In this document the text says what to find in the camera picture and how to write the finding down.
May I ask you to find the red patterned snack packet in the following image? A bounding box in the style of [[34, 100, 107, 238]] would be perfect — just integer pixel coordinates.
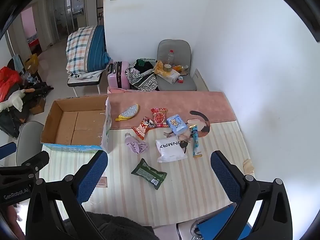
[[151, 108, 169, 128]]

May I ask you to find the red white snack packet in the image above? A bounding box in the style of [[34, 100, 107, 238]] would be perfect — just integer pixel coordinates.
[[132, 117, 155, 140]]

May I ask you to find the red plastic bag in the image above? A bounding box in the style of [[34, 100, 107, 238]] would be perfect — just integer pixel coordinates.
[[0, 66, 22, 102]]

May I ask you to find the white soft pouch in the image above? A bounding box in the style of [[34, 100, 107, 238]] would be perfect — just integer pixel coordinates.
[[156, 136, 188, 163]]

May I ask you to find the beige tape piece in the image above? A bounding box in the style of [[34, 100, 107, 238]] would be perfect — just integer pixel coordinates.
[[243, 159, 254, 174]]

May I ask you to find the green snack packet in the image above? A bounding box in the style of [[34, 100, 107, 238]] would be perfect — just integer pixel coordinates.
[[131, 158, 167, 190]]

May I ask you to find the black white patterned bag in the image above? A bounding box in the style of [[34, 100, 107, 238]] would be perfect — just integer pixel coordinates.
[[126, 59, 158, 92]]

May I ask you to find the grey round chair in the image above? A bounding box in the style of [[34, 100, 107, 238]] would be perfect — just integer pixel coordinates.
[[16, 121, 45, 167]]

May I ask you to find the yellow grey curved pouch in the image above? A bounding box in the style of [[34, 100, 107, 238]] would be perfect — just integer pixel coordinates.
[[115, 104, 140, 122]]

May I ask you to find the black stroller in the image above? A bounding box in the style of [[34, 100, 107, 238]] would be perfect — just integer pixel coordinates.
[[0, 81, 54, 138]]

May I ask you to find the pink suitcase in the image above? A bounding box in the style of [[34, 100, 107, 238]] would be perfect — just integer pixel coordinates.
[[107, 61, 130, 90]]

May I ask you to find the white wrapped pack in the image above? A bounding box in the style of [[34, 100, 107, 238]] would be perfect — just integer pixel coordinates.
[[160, 69, 180, 84]]

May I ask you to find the white flat panel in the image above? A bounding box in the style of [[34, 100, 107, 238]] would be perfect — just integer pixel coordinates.
[[194, 69, 209, 92]]

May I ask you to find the small brown cardboard box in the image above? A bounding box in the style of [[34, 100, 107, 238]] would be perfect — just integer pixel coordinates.
[[30, 97, 47, 115]]

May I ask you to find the blue hanging cloth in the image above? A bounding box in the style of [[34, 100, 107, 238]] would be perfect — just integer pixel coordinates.
[[12, 54, 23, 71]]

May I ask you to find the blue seat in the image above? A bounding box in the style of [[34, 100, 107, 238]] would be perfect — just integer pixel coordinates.
[[176, 203, 252, 240]]

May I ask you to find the red bed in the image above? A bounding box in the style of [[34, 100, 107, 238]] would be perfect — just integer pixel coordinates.
[[27, 36, 41, 51]]

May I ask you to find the glass sliding door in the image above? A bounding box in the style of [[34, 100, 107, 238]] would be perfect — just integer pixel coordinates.
[[45, 0, 85, 47]]

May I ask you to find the white folding bench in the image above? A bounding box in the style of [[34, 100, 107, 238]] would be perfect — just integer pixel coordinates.
[[67, 69, 103, 97]]

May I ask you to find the yellow plastic bag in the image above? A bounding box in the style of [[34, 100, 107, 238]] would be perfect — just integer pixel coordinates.
[[154, 60, 167, 76]]

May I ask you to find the light blue tissue pack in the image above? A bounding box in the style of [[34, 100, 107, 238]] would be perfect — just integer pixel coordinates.
[[166, 114, 188, 135]]

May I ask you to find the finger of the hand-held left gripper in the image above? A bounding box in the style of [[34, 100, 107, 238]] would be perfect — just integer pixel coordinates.
[[0, 142, 17, 160]]

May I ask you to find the person's dark fuzzy clothing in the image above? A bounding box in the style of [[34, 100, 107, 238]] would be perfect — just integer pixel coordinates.
[[62, 211, 155, 240]]

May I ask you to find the white goose plush toy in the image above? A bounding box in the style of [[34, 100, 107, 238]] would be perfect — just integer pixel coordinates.
[[0, 87, 35, 112]]

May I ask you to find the pink cloth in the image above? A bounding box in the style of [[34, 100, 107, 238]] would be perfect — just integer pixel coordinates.
[[108, 87, 131, 94]]

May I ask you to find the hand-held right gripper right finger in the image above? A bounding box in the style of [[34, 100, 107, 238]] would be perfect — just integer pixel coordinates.
[[210, 150, 293, 240]]

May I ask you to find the grey padded chair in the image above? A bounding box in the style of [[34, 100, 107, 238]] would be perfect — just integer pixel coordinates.
[[157, 39, 197, 92]]

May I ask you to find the person's left hand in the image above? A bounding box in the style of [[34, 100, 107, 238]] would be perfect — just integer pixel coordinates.
[[0, 204, 26, 240]]

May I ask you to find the plaid bedding bundle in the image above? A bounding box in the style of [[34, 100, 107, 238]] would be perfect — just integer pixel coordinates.
[[66, 25, 111, 75]]

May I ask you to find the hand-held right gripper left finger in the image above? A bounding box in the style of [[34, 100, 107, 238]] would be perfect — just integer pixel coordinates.
[[26, 150, 108, 240]]

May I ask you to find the blue tube packet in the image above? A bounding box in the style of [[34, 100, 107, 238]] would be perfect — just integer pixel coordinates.
[[189, 124, 202, 158]]

